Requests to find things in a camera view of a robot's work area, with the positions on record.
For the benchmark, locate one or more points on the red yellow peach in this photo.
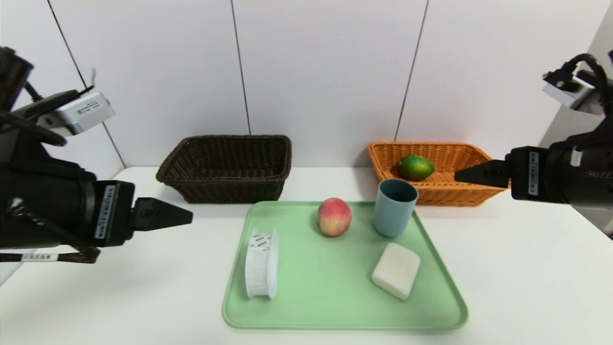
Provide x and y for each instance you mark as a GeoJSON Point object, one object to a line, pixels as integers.
{"type": "Point", "coordinates": [334, 218]}

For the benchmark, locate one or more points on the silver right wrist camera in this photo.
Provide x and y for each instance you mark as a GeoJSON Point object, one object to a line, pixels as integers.
{"type": "Point", "coordinates": [570, 93]}

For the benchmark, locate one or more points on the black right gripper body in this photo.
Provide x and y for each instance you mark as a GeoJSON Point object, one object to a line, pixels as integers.
{"type": "Point", "coordinates": [528, 173]}

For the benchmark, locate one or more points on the dark brown wicker basket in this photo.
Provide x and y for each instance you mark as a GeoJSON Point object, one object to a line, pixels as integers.
{"type": "Point", "coordinates": [230, 191]}

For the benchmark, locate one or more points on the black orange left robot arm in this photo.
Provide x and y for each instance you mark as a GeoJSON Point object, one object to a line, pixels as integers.
{"type": "Point", "coordinates": [43, 201]}

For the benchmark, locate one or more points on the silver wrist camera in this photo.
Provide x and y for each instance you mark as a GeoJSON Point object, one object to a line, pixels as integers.
{"type": "Point", "coordinates": [570, 93]}
{"type": "Point", "coordinates": [81, 112]}

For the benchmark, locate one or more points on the orange wicker basket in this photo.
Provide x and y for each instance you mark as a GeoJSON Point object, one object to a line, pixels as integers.
{"type": "Point", "coordinates": [459, 194]}

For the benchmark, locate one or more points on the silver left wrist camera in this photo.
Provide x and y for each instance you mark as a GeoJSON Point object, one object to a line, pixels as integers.
{"type": "Point", "coordinates": [81, 112]}

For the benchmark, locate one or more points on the green lime fruit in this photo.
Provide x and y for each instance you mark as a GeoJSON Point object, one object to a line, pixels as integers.
{"type": "Point", "coordinates": [416, 167]}

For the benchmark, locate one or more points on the clear tape roll spool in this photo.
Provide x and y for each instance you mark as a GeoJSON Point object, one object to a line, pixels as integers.
{"type": "Point", "coordinates": [261, 268]}

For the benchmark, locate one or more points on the white soap bar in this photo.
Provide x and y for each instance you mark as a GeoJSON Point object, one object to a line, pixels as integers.
{"type": "Point", "coordinates": [396, 270]}

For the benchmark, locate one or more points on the light green plastic tray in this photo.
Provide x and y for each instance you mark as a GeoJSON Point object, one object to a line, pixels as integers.
{"type": "Point", "coordinates": [316, 287]}

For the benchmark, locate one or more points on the blue grey plastic cup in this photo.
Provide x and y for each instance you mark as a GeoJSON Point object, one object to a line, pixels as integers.
{"type": "Point", "coordinates": [392, 215]}

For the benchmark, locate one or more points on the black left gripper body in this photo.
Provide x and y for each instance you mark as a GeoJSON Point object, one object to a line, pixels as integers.
{"type": "Point", "coordinates": [111, 212]}

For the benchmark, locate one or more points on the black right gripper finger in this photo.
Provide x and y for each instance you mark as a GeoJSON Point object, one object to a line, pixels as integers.
{"type": "Point", "coordinates": [491, 175]}

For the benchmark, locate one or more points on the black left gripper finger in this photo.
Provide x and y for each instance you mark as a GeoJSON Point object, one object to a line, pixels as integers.
{"type": "Point", "coordinates": [160, 215]}

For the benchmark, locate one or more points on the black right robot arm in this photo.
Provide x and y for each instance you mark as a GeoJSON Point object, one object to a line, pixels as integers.
{"type": "Point", "coordinates": [589, 182]}

